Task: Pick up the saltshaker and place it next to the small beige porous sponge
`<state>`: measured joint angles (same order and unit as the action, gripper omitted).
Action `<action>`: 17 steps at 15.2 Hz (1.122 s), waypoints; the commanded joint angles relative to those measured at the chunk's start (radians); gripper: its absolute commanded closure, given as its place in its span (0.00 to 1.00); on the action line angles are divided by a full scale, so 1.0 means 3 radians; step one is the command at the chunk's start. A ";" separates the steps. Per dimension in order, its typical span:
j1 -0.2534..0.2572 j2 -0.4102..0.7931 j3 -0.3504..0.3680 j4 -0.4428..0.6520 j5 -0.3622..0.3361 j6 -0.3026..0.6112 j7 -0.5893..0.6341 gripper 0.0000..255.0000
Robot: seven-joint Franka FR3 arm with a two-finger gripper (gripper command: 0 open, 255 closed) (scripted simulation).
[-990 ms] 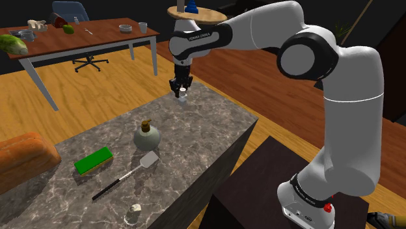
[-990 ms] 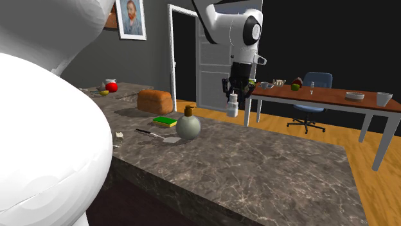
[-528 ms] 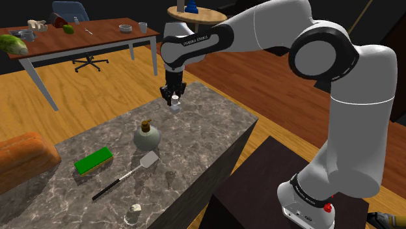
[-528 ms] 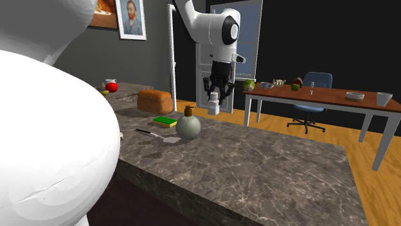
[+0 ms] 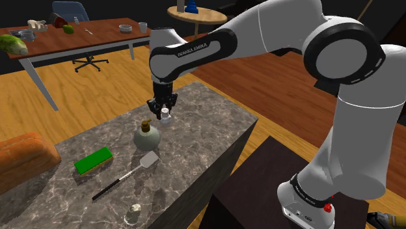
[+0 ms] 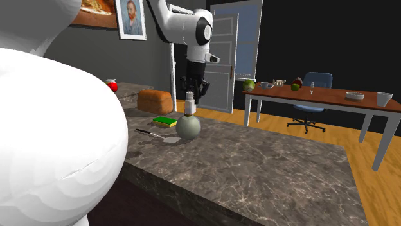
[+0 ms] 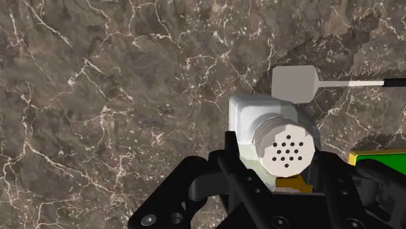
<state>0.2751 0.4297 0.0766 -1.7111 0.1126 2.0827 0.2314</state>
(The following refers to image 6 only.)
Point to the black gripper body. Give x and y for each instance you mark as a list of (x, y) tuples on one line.
[(195, 71)]

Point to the framed portrait painting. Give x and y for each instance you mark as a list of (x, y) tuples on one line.
[(131, 18)]

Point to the framed food picture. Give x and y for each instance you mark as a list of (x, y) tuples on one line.
[(94, 12)]

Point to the brown table with white legs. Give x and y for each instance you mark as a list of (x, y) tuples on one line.
[(332, 95)]

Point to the blue office chair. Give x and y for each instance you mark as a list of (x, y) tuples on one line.
[(319, 79)]

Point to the red apple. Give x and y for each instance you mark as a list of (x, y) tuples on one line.
[(113, 87)]

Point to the brown bread loaf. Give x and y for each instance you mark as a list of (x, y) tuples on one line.
[(155, 101)]

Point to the grey-green round ball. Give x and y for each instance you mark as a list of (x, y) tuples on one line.
[(188, 127)]

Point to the white salt shaker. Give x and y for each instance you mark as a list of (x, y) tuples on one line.
[(190, 106)]

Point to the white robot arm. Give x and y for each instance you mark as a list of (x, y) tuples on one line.
[(56, 131)]

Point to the grey panel door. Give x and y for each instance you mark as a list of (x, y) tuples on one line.
[(222, 84)]

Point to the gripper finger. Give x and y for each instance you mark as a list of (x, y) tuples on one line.
[(204, 87), (184, 84)]

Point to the green and yellow sponge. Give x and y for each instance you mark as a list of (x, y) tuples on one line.
[(164, 121)]

